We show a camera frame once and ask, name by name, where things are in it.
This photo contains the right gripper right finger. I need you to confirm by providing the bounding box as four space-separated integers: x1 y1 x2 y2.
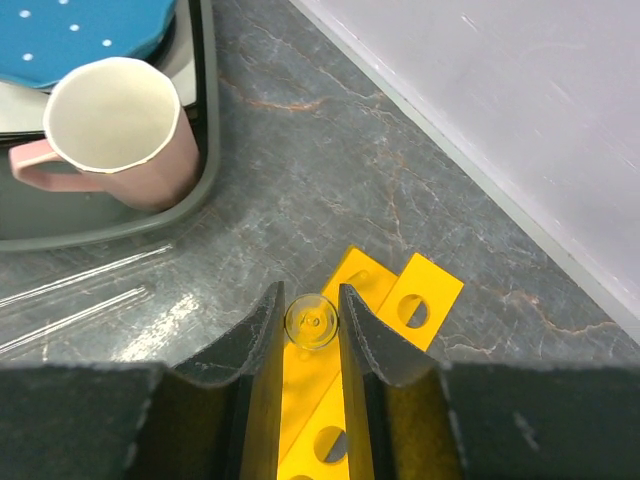
339 284 639 479

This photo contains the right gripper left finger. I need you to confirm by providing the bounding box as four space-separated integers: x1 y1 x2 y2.
1 282 285 479

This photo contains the glass test tube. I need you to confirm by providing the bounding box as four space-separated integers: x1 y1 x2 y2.
284 294 339 350

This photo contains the yellow test tube rack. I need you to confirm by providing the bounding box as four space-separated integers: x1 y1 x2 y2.
277 246 464 479

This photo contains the grey plastic tray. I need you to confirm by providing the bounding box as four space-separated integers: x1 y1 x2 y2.
1 1 220 253

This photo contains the pink mug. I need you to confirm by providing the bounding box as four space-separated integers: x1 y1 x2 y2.
9 57 199 211

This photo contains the blue dotted plate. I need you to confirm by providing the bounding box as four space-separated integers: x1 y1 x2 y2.
1 0 176 90

